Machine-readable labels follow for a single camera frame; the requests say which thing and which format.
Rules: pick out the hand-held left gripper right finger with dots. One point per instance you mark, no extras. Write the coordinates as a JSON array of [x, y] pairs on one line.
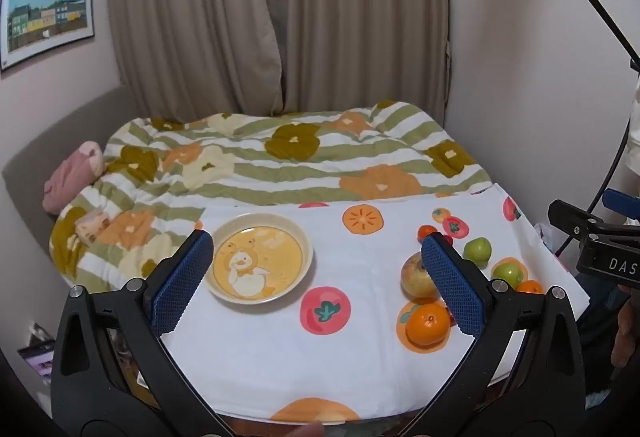
[[450, 287]]

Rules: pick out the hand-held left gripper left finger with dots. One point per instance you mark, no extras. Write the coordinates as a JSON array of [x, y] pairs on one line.
[[182, 284]]

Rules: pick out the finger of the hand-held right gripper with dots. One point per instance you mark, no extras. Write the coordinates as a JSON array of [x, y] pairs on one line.
[[575, 219], [620, 203]]

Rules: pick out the yellow-red apple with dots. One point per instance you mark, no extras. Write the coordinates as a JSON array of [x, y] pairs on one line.
[[415, 279]]

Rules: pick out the orange mandarin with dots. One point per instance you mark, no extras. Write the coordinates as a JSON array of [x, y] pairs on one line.
[[425, 324], [529, 288]]

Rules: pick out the green apple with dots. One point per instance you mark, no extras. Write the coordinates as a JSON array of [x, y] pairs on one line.
[[507, 273], [477, 251]]

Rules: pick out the cream bowl with duck print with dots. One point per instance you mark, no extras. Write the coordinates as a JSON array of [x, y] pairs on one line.
[[260, 257]]

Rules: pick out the person's right hand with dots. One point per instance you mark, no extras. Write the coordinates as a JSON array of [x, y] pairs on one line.
[[626, 332]]

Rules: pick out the person's left hand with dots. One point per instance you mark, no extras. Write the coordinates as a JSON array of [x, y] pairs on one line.
[[307, 431]]

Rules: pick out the orange-red cherry tomato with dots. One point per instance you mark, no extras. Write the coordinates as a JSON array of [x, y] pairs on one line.
[[426, 232]]

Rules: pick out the white fruit-printed cloth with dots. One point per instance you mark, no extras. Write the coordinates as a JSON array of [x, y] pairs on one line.
[[300, 367]]

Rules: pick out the pink pillow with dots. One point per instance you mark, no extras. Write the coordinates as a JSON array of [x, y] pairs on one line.
[[70, 177]]

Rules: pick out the magazine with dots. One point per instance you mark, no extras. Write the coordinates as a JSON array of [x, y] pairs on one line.
[[37, 357]]

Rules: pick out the green striped floral blanket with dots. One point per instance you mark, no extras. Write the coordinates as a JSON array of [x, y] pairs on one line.
[[300, 167]]

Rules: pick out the grey bed headboard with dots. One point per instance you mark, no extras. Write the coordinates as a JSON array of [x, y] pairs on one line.
[[30, 152]]

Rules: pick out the beige curtain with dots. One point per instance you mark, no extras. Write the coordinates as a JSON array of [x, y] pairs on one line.
[[280, 17]]

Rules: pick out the wall poster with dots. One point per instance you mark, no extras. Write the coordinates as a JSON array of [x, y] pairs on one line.
[[47, 12]]

